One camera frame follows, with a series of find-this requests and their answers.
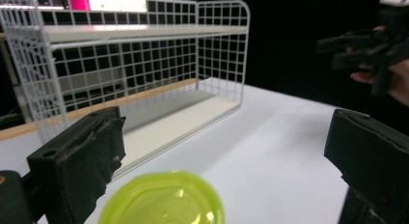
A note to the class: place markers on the white box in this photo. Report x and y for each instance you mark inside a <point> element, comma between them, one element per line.
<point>117,3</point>

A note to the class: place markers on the green plastic lid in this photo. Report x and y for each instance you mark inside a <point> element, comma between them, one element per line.
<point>164,201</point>

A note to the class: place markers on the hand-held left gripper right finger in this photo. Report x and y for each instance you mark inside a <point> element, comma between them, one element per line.
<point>376,156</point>

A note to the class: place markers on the pink box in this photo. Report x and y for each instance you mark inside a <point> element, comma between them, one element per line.
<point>79,2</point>

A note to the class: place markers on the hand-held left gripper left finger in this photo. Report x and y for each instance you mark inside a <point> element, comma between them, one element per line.
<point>80,159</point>

